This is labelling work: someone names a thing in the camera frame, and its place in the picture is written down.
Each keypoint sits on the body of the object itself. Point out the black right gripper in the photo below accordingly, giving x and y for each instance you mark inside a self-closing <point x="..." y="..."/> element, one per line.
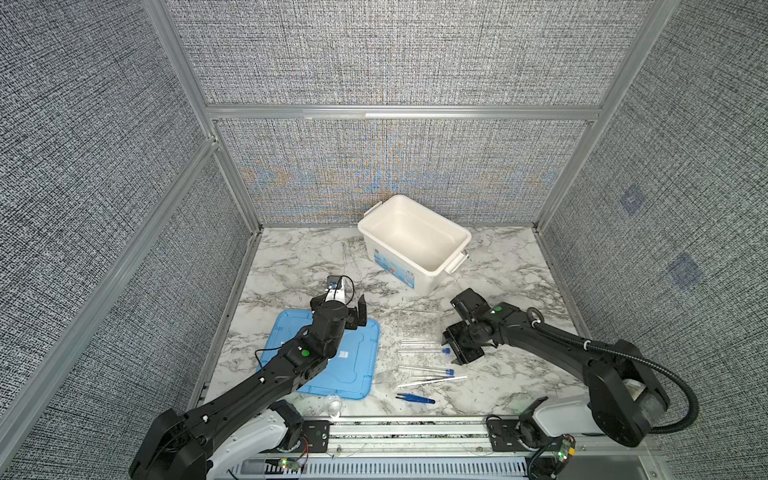
<point x="461" y="356"/>

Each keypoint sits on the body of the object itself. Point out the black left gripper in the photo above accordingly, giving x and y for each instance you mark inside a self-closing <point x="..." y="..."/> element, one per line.
<point x="353" y="320"/>

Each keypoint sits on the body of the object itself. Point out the clear test tube rack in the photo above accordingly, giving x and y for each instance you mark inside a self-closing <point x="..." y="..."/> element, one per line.
<point x="423" y="320"/>

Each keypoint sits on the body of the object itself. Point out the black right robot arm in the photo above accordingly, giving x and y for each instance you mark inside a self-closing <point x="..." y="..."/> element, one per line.
<point x="624" y="399"/>

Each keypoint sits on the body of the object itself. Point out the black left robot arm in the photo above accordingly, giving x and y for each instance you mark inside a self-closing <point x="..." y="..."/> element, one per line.
<point x="204" y="442"/>

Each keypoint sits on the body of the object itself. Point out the white plastic pipette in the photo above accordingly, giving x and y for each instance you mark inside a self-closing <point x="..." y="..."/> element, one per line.
<point x="431" y="381"/>

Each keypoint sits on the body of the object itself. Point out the blue plastic bin lid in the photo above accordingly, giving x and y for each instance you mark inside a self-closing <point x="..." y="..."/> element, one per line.
<point x="349" y="375"/>

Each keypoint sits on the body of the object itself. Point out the small clear glass flask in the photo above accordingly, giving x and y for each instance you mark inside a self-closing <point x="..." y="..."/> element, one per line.
<point x="333" y="406"/>

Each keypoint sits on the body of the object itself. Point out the blue plastic tweezers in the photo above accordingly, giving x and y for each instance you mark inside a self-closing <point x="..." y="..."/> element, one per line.
<point x="411" y="398"/>

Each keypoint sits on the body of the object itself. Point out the white plastic storage bin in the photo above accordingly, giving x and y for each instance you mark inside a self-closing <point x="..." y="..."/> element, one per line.
<point x="416" y="245"/>

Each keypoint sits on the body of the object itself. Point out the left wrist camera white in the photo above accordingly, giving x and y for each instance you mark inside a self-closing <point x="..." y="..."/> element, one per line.
<point x="339" y="288"/>

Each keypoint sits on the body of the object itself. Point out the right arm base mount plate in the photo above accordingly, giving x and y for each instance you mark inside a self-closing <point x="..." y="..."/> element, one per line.
<point x="512" y="434"/>

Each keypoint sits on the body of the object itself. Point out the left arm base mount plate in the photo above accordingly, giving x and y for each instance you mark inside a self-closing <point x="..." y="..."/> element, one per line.
<point x="313" y="437"/>

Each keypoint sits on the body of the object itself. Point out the aluminium front rail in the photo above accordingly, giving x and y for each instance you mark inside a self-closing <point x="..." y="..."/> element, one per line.
<point x="445" y="448"/>

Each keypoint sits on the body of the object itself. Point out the aluminium enclosure frame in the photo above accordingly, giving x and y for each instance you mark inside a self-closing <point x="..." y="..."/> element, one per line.
<point x="108" y="147"/>

